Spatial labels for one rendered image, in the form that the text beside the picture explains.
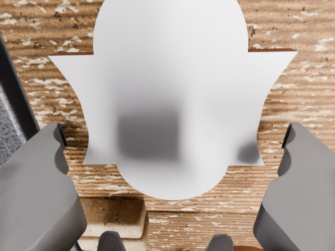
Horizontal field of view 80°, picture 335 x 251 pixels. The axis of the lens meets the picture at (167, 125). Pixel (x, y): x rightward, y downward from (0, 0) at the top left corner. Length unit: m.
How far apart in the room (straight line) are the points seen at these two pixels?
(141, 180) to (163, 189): 0.02
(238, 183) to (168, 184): 0.06
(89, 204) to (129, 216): 0.04
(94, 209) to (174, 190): 0.07
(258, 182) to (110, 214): 0.12
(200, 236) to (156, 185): 0.09
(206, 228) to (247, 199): 0.05
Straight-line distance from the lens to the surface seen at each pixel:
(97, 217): 0.19
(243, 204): 0.20
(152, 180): 0.16
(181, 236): 0.23
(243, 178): 0.17
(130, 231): 0.18
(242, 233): 0.23
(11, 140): 0.22
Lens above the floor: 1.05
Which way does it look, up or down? 59 degrees down
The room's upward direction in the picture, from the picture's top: 175 degrees counter-clockwise
